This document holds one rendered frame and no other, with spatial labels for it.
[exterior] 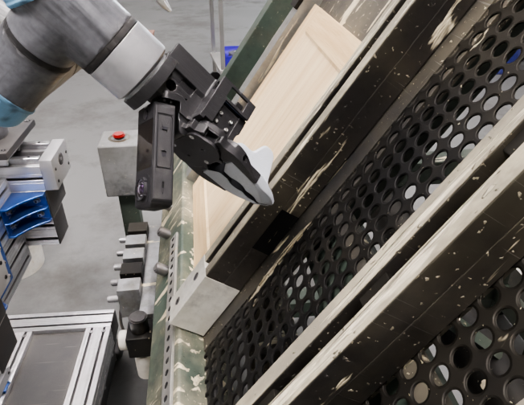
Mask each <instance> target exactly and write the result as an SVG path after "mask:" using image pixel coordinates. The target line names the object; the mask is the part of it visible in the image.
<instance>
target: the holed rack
mask: <svg viewBox="0 0 524 405"><path fill-rule="evenodd" d="M177 268H178V233H177V232H176V233H175V234H174V236H173V238H172V239H171V241H170V260H169V275H168V289H167V304H166V332H165V347H164V362H163V376H162V405H173V391H174V343H175V325H171V324H170V300H171V299H172V298H173V296H174V295H175V293H176V292H177Z"/></svg>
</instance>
